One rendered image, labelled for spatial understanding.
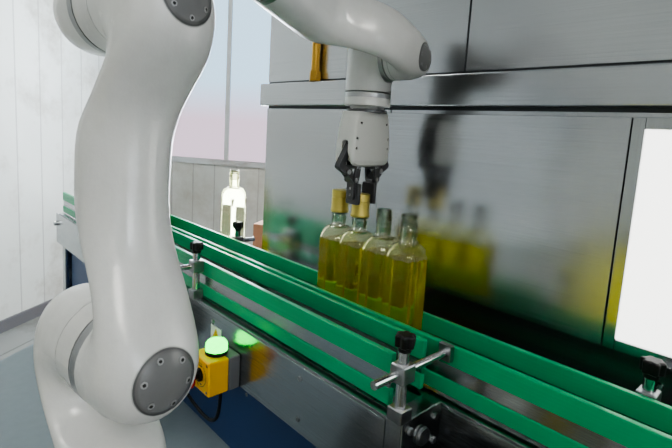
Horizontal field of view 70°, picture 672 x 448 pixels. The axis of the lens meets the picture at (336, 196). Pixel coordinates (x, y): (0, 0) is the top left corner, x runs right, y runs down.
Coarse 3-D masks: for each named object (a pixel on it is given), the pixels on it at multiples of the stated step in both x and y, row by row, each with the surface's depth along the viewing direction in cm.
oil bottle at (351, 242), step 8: (344, 232) 91; (352, 232) 90; (360, 232) 90; (368, 232) 90; (344, 240) 90; (352, 240) 89; (360, 240) 88; (344, 248) 90; (352, 248) 89; (360, 248) 88; (344, 256) 90; (352, 256) 89; (360, 256) 88; (344, 264) 91; (352, 264) 89; (360, 264) 89; (344, 272) 91; (352, 272) 89; (344, 280) 91; (352, 280) 89; (336, 288) 93; (344, 288) 91; (352, 288) 89; (344, 296) 91; (352, 296) 89
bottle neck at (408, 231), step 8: (408, 216) 81; (416, 216) 81; (400, 224) 83; (408, 224) 81; (416, 224) 82; (400, 232) 83; (408, 232) 81; (416, 232) 82; (400, 240) 83; (408, 240) 82
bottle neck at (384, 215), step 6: (378, 210) 86; (384, 210) 85; (390, 210) 86; (378, 216) 86; (384, 216) 85; (390, 216) 86; (378, 222) 86; (384, 222) 86; (390, 222) 86; (378, 228) 86; (384, 228) 86; (390, 228) 86; (378, 234) 86; (384, 234) 86; (390, 234) 87
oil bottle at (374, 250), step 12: (372, 240) 86; (384, 240) 85; (396, 240) 87; (372, 252) 86; (384, 252) 84; (372, 264) 86; (384, 264) 84; (360, 276) 88; (372, 276) 86; (360, 288) 88; (372, 288) 86; (360, 300) 88; (372, 300) 86
